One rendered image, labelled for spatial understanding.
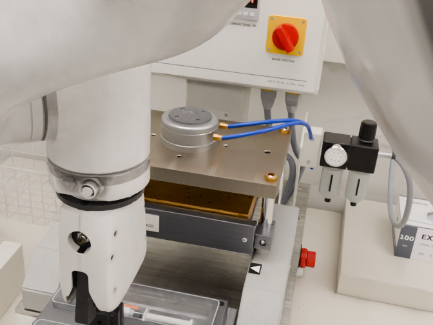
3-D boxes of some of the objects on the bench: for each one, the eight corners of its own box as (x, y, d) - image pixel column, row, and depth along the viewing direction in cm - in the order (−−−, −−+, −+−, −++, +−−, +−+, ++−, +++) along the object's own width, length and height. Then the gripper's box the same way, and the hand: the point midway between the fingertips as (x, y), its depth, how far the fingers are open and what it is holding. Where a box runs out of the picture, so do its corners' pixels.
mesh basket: (2, 164, 146) (-3, 116, 140) (100, 180, 141) (98, 131, 135) (-54, 207, 126) (-63, 155, 120) (58, 229, 122) (53, 175, 116)
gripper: (93, 132, 56) (99, 282, 64) (14, 211, 43) (35, 385, 51) (167, 143, 55) (163, 294, 63) (109, 228, 42) (115, 403, 50)
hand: (105, 320), depth 56 cm, fingers closed
